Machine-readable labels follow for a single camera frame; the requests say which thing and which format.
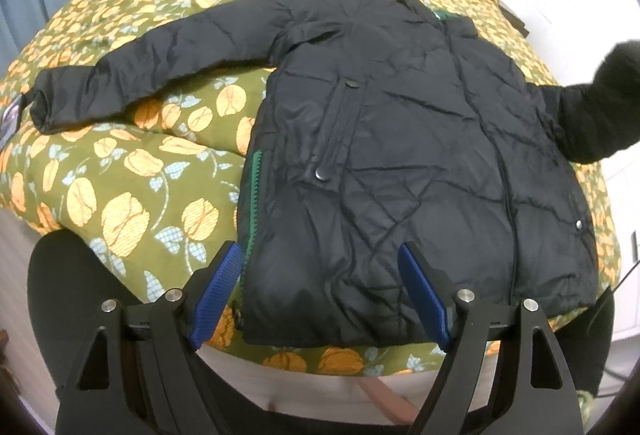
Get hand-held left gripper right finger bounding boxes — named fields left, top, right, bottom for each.
left=397, top=242, right=586, bottom=435

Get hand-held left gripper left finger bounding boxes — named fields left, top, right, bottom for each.
left=56, top=241, right=240, bottom=435

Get black quilted jacket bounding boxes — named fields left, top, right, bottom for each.
left=30, top=0, right=640, bottom=348

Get green floral bedspread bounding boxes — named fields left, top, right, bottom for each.
left=0, top=0, right=623, bottom=376

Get white bed base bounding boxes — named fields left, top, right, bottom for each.
left=200, top=347, right=451, bottom=421

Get person's black pants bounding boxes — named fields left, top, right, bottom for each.
left=27, top=230, right=616, bottom=435

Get small printed packet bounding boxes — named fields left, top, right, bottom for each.
left=0, top=98, right=23, bottom=151

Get black cable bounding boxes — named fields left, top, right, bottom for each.
left=597, top=260, right=640, bottom=398

